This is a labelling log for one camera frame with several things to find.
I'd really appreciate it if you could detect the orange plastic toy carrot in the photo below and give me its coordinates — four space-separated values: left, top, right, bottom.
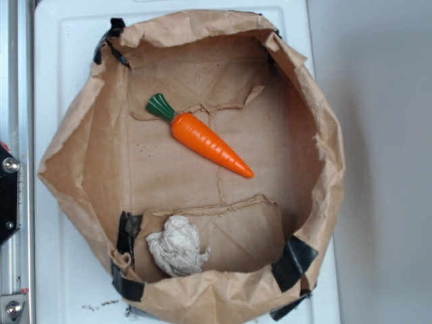
146 94 254 179

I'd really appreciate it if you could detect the silver corner bracket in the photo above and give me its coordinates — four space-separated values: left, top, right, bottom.
1 294 26 324

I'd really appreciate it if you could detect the aluminium frame rail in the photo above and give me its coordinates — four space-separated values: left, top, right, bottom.
1 1 36 323

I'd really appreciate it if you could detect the brown paper bag tray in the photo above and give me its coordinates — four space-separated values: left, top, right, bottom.
38 10 346 323

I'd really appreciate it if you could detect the black metal bracket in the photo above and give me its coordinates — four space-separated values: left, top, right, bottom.
0 142 20 246

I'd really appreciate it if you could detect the white paper ball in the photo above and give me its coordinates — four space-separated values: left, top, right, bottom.
146 215 211 277

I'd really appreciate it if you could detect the white plastic board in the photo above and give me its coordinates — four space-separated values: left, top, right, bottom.
34 1 312 323

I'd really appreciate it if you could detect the black tape top left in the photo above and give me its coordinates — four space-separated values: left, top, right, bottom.
93 18 131 69

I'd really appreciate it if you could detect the black tape bottom right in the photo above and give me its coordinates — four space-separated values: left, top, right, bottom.
271 236 319 292

